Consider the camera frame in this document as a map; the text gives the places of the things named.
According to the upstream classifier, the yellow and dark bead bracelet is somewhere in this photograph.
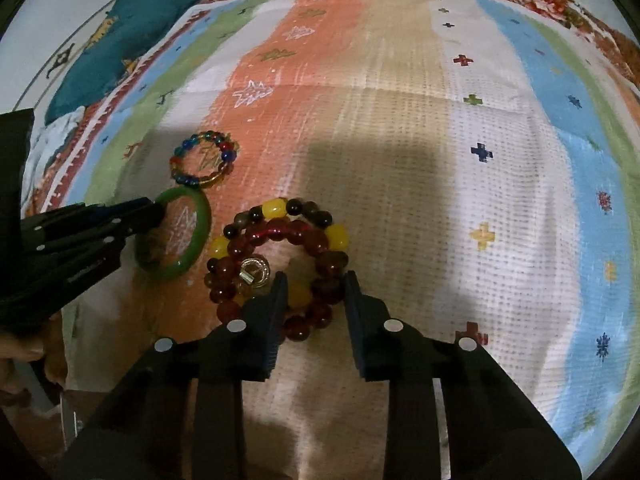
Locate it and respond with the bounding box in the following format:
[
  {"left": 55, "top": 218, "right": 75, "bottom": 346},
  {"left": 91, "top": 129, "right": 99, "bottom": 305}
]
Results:
[{"left": 204, "top": 198, "right": 351, "bottom": 311}]

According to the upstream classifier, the person's left hand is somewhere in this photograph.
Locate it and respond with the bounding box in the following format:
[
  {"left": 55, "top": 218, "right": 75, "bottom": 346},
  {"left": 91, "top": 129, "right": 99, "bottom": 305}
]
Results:
[{"left": 0, "top": 319, "right": 69, "bottom": 397}]

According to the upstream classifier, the white printed cloth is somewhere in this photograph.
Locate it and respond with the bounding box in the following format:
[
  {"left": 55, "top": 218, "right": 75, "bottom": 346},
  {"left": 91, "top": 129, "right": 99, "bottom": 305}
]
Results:
[{"left": 0, "top": 0, "right": 168, "bottom": 113}]

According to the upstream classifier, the gold metal charm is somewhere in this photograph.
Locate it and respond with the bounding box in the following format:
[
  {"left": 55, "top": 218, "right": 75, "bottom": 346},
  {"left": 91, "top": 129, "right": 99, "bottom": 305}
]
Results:
[{"left": 235, "top": 256, "right": 274, "bottom": 296}]

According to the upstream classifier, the striped printed blanket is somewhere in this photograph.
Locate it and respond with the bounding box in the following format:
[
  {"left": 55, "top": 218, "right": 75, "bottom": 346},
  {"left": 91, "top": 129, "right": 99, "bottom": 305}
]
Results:
[{"left": 30, "top": 0, "right": 640, "bottom": 480}]

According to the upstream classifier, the teal cloth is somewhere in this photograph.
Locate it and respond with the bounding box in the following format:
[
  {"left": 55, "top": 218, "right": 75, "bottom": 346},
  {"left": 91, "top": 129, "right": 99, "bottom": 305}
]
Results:
[{"left": 44, "top": 0, "right": 217, "bottom": 126}]

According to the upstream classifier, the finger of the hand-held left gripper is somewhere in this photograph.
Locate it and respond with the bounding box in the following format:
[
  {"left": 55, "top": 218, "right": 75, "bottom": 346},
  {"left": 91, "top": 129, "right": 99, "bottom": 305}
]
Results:
[
  {"left": 22, "top": 227, "right": 151, "bottom": 312},
  {"left": 20, "top": 196, "right": 169, "bottom": 242}
]

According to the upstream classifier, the multicolour glass bead bracelet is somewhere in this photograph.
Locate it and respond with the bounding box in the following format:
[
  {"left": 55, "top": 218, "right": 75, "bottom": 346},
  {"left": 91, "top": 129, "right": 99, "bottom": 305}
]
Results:
[{"left": 170, "top": 130, "right": 240, "bottom": 190}]

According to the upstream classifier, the green jade bangle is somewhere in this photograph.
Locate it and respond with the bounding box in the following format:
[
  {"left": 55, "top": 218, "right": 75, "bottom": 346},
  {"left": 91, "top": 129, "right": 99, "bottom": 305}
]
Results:
[{"left": 134, "top": 189, "right": 212, "bottom": 281}]

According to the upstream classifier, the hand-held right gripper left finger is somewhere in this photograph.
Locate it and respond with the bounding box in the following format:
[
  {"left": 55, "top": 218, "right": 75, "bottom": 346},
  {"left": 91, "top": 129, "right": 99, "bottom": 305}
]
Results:
[{"left": 55, "top": 270, "right": 290, "bottom": 480}]

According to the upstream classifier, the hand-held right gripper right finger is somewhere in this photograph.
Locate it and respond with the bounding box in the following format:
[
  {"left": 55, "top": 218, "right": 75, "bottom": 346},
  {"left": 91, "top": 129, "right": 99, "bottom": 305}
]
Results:
[{"left": 343, "top": 269, "right": 584, "bottom": 480}]

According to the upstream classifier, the dark red bead bracelet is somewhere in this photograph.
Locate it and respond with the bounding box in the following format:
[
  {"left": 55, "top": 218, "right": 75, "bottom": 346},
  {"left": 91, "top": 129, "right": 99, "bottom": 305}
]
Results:
[{"left": 206, "top": 220, "right": 349, "bottom": 344}]

